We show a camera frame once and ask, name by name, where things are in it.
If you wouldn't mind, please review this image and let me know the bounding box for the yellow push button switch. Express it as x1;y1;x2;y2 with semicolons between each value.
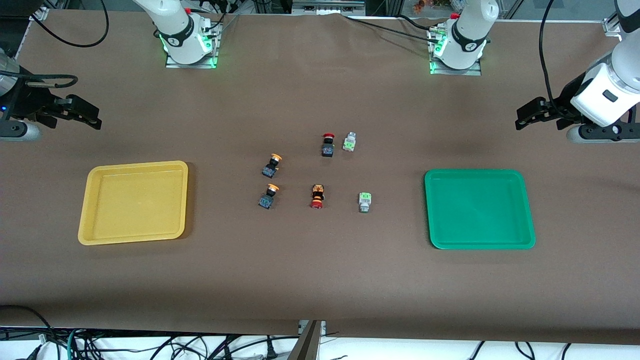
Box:
257;183;280;210
261;153;284;179

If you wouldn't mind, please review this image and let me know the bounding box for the yellow plastic tray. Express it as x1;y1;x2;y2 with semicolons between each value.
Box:
77;160;190;246

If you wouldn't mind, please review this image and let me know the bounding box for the green plastic tray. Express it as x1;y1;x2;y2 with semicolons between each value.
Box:
424;169;537;250

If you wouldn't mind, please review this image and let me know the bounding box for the grey metal box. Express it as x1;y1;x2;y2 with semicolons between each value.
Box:
292;0;366;16

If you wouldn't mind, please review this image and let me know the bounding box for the metal table leg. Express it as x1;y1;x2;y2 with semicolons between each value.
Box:
287;320;327;360

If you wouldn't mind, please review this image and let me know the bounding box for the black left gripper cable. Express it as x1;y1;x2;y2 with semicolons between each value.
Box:
539;0;563;108

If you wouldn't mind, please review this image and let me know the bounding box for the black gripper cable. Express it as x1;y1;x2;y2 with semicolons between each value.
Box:
0;0;110;90
539;0;563;108

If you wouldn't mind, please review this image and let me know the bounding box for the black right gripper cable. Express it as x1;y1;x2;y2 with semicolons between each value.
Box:
0;0;110;90

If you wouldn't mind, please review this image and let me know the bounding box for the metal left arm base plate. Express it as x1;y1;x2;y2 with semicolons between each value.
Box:
427;25;483;77

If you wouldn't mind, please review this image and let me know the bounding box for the aluminium frame profile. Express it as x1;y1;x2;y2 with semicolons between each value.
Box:
601;0;640;37

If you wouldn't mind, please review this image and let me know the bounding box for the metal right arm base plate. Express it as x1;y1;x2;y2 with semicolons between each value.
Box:
165;15;223;69

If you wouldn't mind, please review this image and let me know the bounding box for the black base power cable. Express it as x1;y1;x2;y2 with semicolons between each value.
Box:
342;14;441;40

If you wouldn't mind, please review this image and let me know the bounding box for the black floor cable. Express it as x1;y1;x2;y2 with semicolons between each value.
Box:
0;304;53;346

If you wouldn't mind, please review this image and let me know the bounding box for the teal cable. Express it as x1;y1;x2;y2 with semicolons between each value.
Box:
66;327;82;360

